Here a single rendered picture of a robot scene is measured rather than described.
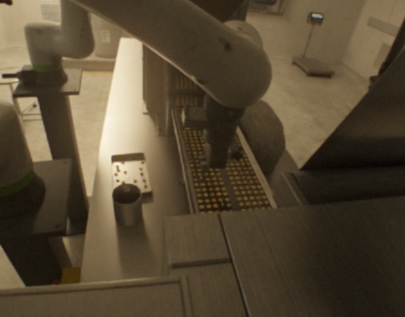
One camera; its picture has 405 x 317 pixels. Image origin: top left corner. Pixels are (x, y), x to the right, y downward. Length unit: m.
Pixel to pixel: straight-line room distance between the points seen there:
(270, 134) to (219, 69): 0.59
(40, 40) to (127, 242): 0.83
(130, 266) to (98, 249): 0.10
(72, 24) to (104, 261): 0.82
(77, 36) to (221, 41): 0.82
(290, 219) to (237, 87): 0.27
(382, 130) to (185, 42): 0.26
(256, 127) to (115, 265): 0.61
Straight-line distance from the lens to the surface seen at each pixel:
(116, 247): 0.79
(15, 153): 0.67
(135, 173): 0.97
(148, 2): 0.40
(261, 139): 0.96
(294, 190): 0.22
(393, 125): 0.24
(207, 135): 0.63
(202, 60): 0.39
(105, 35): 3.78
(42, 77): 1.32
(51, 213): 0.73
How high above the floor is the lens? 1.45
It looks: 36 degrees down
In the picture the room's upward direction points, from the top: 9 degrees clockwise
